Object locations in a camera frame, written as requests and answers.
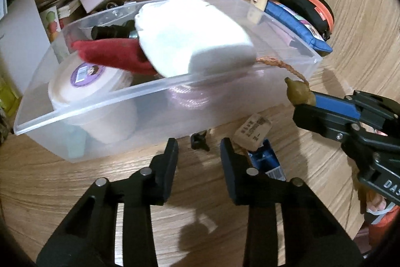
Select tan printed eraser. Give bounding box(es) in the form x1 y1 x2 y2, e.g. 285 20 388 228
234 113 271 151

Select wooden desktop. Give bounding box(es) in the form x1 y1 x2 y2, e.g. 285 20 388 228
0 0 400 267

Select black cylindrical object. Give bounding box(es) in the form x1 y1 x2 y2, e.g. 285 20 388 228
90 20 137 41

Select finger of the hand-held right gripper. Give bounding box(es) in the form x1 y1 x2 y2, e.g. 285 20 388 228
293 104 390 144
312 90 400 120

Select cream lotion tube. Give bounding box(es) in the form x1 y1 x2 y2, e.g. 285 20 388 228
246 0 270 24

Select yellow packet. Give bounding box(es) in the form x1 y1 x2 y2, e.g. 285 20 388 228
0 74 23 112

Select black clip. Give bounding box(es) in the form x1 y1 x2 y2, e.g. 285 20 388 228
190 129 211 151

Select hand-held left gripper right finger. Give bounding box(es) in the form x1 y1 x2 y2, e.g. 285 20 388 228
220 138 365 267

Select clear plastic storage box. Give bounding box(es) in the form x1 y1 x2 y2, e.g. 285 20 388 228
13 0 323 164

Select small blue white carton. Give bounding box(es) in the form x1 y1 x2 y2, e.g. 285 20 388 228
246 139 287 182

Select red cloth pouch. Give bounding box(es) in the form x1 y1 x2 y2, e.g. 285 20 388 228
70 38 157 77

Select pink braided rope lanyard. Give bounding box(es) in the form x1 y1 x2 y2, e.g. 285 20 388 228
165 79 226 112

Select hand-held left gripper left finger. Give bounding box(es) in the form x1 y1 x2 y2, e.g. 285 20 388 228
36 138 180 267

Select blue patchwork pencil case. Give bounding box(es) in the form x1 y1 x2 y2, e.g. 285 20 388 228
264 0 334 58

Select black orange zip case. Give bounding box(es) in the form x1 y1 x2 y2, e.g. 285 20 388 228
279 0 335 42

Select white drawstring pouch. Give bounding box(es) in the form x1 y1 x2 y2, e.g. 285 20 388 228
134 0 315 105

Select white folder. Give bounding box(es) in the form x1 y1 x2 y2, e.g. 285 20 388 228
0 0 62 93

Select person's right hand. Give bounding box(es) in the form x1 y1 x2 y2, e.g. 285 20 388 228
364 190 395 215

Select white round container purple label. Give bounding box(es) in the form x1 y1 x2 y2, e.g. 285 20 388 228
48 62 138 144

